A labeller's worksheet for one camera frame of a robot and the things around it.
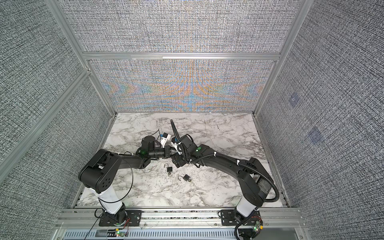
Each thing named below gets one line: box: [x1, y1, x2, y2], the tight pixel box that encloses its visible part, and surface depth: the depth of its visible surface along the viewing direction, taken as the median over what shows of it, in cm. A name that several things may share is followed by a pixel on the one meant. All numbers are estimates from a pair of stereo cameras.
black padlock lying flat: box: [177, 174, 192, 182], surface depth 88 cm
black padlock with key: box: [164, 163, 173, 177], surface depth 92 cm
